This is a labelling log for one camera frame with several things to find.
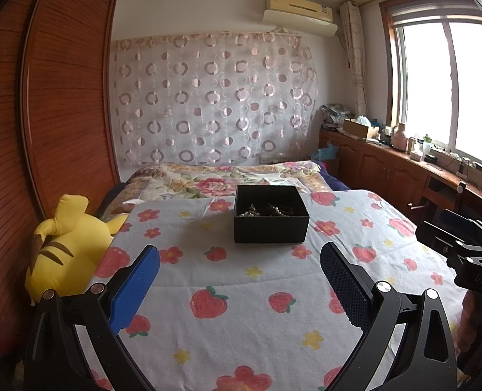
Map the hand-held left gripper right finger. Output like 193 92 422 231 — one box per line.
319 241 459 391

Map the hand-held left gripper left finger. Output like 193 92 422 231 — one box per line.
23 244 161 391

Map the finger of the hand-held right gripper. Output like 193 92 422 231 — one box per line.
438 209 482 247
415 220 470 269

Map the black square box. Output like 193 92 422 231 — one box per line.
233 184 310 244

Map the long white pearl necklace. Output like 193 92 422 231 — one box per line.
238 203 267 218

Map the person's right hand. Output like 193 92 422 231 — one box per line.
457 291 482 353

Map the wooden chair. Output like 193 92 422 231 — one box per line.
408 181 467 224

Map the yellow plush toy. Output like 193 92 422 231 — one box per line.
25 194 129 306

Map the long wooden cabinet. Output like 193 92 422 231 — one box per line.
318 128 482 233

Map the pink bottle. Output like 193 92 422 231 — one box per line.
391 123 408 152

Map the strawberry flower print blanket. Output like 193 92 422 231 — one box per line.
78 189 470 391

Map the dark blue bed sheet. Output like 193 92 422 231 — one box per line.
319 162 351 191

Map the floral quilt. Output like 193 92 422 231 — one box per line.
102 161 333 218

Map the open cardboard box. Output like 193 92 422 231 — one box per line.
343 118 380 140

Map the blue plastic bag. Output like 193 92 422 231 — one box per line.
311 140 339 163

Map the wooden framed window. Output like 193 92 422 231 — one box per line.
379 0 482 174

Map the stack of magazines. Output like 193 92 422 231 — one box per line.
321 104 353 131

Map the beige window curtain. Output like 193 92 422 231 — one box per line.
339 1 369 120

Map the brown wooden slatted wardrobe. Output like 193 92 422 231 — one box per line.
0 0 121 359

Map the circle patterned sheer cloth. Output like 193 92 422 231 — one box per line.
112 33 321 167

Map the wall air conditioner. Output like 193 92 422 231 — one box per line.
262 0 338 36

